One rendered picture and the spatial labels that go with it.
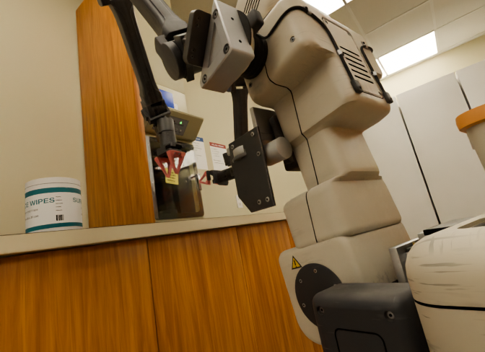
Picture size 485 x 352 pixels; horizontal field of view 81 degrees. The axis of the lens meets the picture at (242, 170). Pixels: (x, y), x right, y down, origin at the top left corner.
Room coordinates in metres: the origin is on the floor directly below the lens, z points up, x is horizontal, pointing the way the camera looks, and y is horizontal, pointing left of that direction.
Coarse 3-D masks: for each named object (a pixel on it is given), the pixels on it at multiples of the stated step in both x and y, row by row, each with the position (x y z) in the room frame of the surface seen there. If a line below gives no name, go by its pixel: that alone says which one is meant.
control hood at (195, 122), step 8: (176, 112) 1.28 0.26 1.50; (184, 112) 1.32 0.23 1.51; (144, 120) 1.22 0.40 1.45; (192, 120) 1.38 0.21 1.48; (200, 120) 1.42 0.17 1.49; (144, 128) 1.23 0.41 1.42; (192, 128) 1.42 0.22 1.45; (176, 136) 1.38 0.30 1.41; (184, 136) 1.41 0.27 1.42; (192, 136) 1.45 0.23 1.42
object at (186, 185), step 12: (156, 144) 1.28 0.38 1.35; (156, 156) 1.28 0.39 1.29; (192, 156) 1.47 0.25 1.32; (156, 168) 1.27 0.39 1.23; (180, 168) 1.39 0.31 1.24; (192, 168) 1.46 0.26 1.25; (156, 180) 1.26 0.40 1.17; (180, 180) 1.38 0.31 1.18; (192, 180) 1.45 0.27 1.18; (156, 192) 1.26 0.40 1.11; (168, 192) 1.31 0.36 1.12; (180, 192) 1.37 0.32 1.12; (192, 192) 1.44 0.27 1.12; (168, 204) 1.31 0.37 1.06; (180, 204) 1.37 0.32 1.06; (192, 204) 1.43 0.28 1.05; (168, 216) 1.30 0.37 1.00; (180, 216) 1.36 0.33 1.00; (192, 216) 1.42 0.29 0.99
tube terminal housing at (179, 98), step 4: (160, 88) 1.36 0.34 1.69; (164, 88) 1.38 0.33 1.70; (168, 88) 1.40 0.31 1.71; (172, 92) 1.43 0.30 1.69; (176, 92) 1.45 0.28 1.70; (172, 96) 1.42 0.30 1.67; (176, 96) 1.44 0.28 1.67; (180, 96) 1.47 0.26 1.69; (184, 96) 1.49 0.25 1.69; (176, 100) 1.44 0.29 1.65; (180, 100) 1.47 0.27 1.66; (184, 100) 1.49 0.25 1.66; (180, 104) 1.46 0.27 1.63; (184, 104) 1.49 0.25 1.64; (180, 108) 1.46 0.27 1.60; (184, 108) 1.48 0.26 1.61; (156, 136) 1.30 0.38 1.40; (176, 140) 1.41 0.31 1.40; (180, 140) 1.43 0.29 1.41; (184, 140) 1.45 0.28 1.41; (192, 144) 1.50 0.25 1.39; (156, 220) 1.26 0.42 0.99; (160, 220) 1.28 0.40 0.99; (164, 220) 1.29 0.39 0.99; (168, 220) 1.31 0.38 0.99; (172, 220) 1.33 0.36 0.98; (176, 220) 1.35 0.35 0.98; (180, 220) 1.37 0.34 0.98
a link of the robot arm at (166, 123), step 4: (160, 120) 0.90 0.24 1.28; (164, 120) 0.90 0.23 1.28; (168, 120) 0.91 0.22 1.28; (172, 120) 0.92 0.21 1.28; (160, 124) 0.90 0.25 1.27; (164, 124) 0.90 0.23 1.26; (168, 124) 0.91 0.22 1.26; (172, 124) 0.92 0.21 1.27; (160, 128) 0.90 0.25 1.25; (164, 128) 0.90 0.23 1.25; (168, 128) 0.90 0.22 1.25; (172, 128) 0.92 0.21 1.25; (160, 132) 0.91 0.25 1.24
